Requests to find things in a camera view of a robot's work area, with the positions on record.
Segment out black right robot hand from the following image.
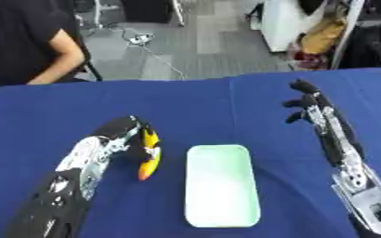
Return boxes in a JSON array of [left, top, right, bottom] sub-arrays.
[[282, 78, 368, 169]]

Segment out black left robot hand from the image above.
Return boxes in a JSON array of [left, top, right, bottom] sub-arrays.
[[91, 115, 164, 165]]

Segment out yellow and orange toy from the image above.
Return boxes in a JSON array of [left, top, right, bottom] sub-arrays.
[[137, 126, 164, 182]]

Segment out black box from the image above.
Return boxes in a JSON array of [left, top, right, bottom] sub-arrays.
[[119, 0, 177, 24]]

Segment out black chair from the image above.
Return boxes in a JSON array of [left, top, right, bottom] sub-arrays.
[[68, 40, 105, 83]]

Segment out red bag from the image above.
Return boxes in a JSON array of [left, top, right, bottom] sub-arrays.
[[288, 49, 333, 71]]

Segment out white power strip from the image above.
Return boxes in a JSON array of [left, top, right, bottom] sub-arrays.
[[126, 33, 158, 46]]

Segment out black bag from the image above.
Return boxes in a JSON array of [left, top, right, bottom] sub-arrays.
[[338, 23, 381, 73]]

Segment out yellow bag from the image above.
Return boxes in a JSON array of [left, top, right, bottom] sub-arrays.
[[297, 18, 348, 56]]

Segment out white board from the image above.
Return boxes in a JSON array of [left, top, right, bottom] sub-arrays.
[[328, 0, 368, 71]]

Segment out pale green tray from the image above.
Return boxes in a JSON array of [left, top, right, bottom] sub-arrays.
[[182, 143, 262, 229]]

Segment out white cabinet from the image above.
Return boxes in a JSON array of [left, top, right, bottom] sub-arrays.
[[258, 0, 331, 53]]

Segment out person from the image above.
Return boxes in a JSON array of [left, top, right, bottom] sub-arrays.
[[0, 0, 88, 95]]

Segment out white cable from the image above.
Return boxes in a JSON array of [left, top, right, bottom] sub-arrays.
[[109, 25, 188, 81]]

